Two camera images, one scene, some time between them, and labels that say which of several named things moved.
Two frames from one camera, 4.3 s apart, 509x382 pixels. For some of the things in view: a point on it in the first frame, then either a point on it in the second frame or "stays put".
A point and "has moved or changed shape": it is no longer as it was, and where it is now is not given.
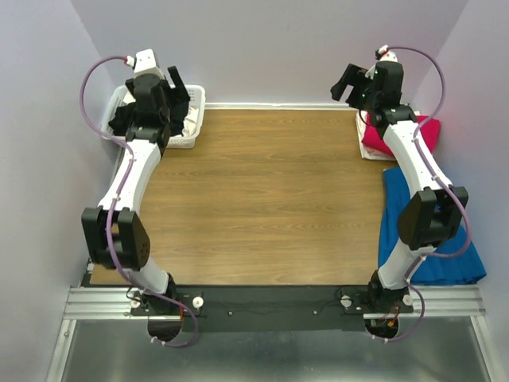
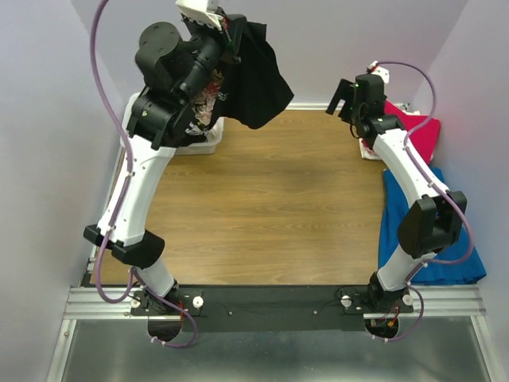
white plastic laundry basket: x=196 y=94 to x=211 y=141
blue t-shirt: x=464 y=269 stays put
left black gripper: x=180 y=92 to x=229 y=38
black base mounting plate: x=271 y=308 stays put
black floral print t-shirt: x=124 y=117 has moved or changed shape
